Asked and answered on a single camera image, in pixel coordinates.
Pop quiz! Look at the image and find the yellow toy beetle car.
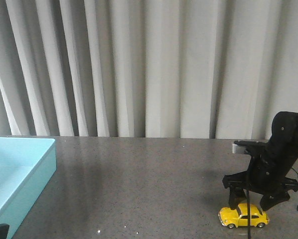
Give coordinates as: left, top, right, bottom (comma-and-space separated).
218, 203, 270, 229

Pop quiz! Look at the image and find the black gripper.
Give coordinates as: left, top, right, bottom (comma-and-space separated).
223, 112, 298, 211

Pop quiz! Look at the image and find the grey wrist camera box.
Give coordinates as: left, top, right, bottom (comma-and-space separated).
232, 140, 250, 154

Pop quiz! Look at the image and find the grey pleated curtain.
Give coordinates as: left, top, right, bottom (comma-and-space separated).
0, 0, 298, 139

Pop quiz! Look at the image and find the light blue storage box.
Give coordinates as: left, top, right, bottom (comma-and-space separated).
0, 137, 56, 239

